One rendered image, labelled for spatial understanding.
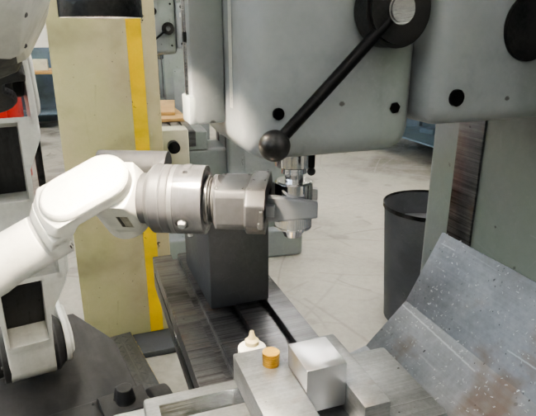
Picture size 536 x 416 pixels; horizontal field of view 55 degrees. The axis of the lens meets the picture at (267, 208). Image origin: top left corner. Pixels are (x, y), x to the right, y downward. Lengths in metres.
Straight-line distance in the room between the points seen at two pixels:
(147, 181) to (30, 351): 0.82
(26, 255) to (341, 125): 0.40
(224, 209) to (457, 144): 0.48
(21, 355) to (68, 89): 1.23
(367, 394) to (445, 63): 0.38
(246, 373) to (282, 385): 0.05
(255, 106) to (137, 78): 1.81
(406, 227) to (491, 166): 1.64
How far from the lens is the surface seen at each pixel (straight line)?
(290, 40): 0.51
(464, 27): 0.58
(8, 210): 1.16
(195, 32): 0.56
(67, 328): 1.43
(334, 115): 0.53
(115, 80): 2.30
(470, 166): 0.93
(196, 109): 0.57
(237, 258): 0.99
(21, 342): 1.37
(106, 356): 1.58
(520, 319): 0.87
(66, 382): 1.52
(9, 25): 0.82
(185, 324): 0.99
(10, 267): 0.69
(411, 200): 2.90
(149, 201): 0.64
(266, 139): 0.47
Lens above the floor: 1.43
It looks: 19 degrees down
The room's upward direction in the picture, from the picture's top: straight up
